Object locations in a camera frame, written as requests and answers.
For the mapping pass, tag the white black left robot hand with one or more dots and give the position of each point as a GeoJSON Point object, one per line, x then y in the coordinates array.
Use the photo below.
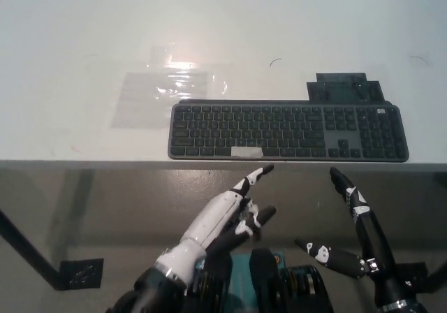
{"type": "Point", "coordinates": [213, 218]}

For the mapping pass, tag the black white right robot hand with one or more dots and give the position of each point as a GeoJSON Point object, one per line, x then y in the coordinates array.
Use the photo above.
{"type": "Point", "coordinates": [366, 229]}

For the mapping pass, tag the dark grey computer keyboard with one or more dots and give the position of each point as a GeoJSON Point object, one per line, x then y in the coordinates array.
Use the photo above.
{"type": "Point", "coordinates": [289, 133]}

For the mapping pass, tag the clear plastic sheet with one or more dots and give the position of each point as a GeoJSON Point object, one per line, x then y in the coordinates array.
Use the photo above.
{"type": "Point", "coordinates": [159, 98]}

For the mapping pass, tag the dark grey mount plate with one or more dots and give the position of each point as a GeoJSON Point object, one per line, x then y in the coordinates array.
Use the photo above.
{"type": "Point", "coordinates": [345, 88]}

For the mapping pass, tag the white tape strip on spacebar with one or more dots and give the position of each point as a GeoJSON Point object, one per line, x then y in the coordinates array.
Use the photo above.
{"type": "Point", "coordinates": [246, 151]}

